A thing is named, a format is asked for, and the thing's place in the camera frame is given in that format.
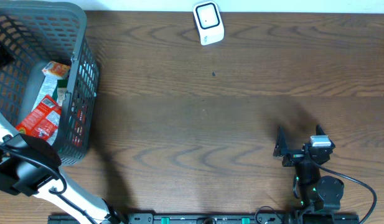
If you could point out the green white flat package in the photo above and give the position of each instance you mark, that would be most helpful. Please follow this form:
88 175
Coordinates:
56 89

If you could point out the grey plastic shopping basket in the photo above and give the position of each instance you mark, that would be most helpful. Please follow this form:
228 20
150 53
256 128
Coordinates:
33 33

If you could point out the red snack bag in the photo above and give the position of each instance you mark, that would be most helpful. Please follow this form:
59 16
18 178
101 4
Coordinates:
43 120

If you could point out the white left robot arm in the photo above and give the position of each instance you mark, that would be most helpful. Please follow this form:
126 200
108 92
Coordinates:
31 166

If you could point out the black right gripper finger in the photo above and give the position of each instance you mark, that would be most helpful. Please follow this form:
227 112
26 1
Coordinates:
319 130
281 147

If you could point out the white barcode scanner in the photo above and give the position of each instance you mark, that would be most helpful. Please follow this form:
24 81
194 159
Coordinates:
208 22

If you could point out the small orange box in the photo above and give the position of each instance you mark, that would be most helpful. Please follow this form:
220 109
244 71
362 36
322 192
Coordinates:
56 70

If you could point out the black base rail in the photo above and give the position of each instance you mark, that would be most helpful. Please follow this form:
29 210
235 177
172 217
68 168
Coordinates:
263 218

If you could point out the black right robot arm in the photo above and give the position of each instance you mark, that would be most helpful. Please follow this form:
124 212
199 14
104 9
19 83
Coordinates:
320 193

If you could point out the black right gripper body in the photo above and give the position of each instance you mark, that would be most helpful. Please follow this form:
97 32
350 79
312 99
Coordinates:
294 158

